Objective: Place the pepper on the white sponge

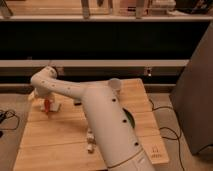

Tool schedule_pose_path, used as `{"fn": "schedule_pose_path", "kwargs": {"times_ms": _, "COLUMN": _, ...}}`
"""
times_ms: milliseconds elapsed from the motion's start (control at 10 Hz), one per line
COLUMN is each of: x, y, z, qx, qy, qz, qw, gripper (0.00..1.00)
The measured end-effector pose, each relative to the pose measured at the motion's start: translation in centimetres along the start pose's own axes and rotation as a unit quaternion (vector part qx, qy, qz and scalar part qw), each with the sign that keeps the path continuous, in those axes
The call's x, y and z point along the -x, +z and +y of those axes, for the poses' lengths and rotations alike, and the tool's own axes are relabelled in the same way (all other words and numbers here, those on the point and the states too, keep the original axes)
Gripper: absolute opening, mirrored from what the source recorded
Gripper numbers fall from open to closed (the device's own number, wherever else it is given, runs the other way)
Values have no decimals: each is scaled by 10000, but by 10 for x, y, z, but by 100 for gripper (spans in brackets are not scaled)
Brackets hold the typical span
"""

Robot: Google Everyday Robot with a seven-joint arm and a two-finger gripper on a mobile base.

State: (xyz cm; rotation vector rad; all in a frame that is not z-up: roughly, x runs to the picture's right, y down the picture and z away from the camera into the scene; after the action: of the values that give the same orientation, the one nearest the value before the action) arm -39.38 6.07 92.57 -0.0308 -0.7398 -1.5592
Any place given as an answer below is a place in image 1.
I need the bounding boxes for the long metal shelf rail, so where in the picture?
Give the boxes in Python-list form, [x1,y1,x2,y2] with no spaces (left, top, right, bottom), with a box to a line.
[0,60,189,68]

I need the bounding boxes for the red orange pepper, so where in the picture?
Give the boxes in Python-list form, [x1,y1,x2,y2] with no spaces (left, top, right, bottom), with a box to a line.
[44,99,51,114]

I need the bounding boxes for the grey cabinet on right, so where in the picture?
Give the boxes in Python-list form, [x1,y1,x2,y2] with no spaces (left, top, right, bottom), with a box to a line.
[170,22,213,155]

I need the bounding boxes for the black cable on right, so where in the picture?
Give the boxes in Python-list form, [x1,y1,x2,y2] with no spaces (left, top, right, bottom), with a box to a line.
[147,98,186,171]

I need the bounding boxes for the black cable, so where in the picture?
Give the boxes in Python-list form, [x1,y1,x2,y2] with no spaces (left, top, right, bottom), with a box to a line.
[0,108,21,138]
[147,98,186,171]

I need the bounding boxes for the dark green round plate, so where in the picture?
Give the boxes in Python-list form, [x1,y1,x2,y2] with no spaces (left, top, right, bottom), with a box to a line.
[123,108,135,129]

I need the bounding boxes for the small white toy figure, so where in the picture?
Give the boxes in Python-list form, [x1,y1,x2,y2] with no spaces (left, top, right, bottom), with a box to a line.
[86,129,96,154]

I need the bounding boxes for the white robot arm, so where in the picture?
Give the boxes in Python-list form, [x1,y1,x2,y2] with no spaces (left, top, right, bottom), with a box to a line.
[30,66,155,171]

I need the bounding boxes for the black cable on left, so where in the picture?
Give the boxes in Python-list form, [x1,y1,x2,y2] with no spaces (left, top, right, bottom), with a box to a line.
[0,108,21,138]

